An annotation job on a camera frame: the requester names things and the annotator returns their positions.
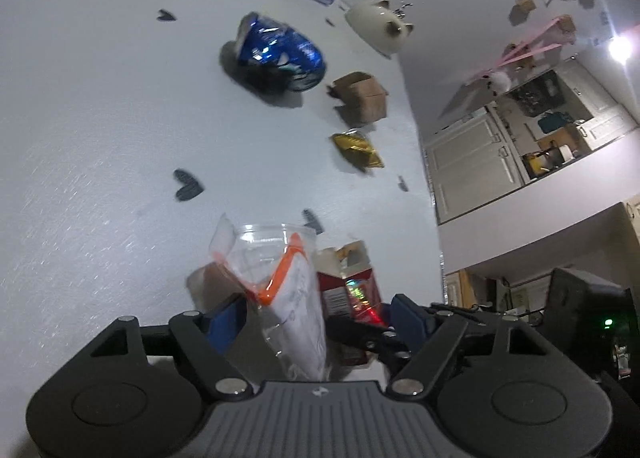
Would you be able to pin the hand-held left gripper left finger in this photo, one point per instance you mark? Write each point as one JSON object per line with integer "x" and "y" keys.
{"x": 227, "y": 325}

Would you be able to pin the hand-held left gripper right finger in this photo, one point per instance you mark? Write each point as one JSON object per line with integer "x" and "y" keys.
{"x": 407, "y": 320}

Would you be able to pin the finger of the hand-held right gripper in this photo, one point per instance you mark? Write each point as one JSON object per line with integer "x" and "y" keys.
{"x": 360, "y": 333}

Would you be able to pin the red carton box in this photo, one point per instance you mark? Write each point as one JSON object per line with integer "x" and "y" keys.
{"x": 345, "y": 293}

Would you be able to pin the clear plastic cup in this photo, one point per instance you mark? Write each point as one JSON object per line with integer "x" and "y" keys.
{"x": 290, "y": 298}

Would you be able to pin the gold foil wrapper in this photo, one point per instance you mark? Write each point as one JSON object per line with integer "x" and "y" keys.
{"x": 356, "y": 147}

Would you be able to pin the small brown cardboard box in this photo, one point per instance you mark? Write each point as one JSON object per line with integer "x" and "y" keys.
{"x": 362, "y": 95}

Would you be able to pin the crushed blue can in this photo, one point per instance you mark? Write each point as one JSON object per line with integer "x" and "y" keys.
{"x": 277, "y": 50}

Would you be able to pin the yellow pot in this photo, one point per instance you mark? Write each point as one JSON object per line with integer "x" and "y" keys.
{"x": 535, "y": 163}

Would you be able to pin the white kitchen base cabinets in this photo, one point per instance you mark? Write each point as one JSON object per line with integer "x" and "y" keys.
{"x": 472, "y": 162}

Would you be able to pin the teal hanging bag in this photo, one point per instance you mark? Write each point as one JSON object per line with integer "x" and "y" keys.
{"x": 552, "y": 122}

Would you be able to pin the white upper kitchen cabinets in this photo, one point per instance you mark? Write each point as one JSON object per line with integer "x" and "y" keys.
{"x": 600, "y": 107}

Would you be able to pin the white sheep plush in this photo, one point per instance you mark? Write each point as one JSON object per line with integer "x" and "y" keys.
{"x": 497, "y": 81}

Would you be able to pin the white cat-shaped ornament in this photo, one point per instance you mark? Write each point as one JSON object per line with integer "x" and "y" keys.
{"x": 372, "y": 22}

